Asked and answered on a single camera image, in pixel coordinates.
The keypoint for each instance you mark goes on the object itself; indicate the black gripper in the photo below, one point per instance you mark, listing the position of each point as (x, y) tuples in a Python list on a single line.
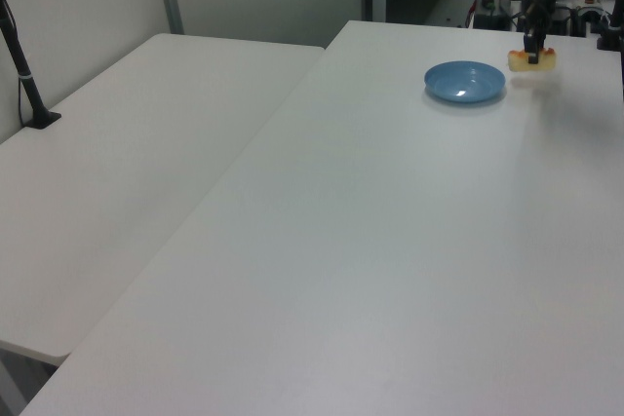
[(536, 16)]

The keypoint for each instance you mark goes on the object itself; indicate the orange glazed bread loaf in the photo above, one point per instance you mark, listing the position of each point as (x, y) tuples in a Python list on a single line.
[(518, 63)]

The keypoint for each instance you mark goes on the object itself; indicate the black electronics box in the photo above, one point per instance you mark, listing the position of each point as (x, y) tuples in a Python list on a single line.
[(492, 20)]

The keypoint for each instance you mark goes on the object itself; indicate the blue round plate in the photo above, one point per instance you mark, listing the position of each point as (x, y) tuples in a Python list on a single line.
[(463, 82)]

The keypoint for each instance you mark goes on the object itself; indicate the black camera stand clamp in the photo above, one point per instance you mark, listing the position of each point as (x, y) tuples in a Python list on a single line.
[(612, 31)]

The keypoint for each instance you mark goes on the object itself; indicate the black camera stand pole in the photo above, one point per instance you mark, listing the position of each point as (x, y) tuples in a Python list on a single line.
[(22, 70)]

